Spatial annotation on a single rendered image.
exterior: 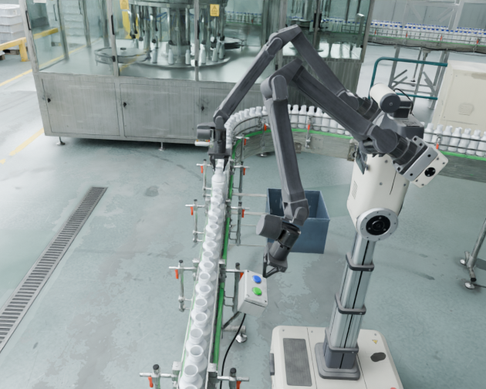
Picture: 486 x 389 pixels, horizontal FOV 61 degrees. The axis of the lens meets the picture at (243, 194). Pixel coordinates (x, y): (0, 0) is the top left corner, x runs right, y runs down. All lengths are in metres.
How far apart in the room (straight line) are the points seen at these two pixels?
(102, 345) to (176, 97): 3.04
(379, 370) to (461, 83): 3.77
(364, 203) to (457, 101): 3.91
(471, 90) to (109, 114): 4.18
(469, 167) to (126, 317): 2.56
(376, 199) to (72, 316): 2.12
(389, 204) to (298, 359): 1.05
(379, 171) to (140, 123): 3.90
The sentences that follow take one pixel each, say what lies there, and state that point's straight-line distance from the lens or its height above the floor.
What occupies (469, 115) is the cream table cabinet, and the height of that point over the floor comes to 0.68.
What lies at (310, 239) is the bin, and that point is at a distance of 2.19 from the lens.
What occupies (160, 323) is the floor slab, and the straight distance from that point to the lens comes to 2.85.
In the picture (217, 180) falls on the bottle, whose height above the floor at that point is 1.20.
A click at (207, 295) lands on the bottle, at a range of 1.31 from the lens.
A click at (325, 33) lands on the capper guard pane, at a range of 6.75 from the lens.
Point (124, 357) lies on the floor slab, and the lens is 2.70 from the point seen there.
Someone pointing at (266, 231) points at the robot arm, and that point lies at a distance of 1.21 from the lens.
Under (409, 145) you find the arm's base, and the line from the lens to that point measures 1.40.
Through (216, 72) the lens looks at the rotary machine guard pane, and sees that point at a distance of 4.83.
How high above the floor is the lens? 2.05
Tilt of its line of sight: 29 degrees down
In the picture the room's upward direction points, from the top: 3 degrees clockwise
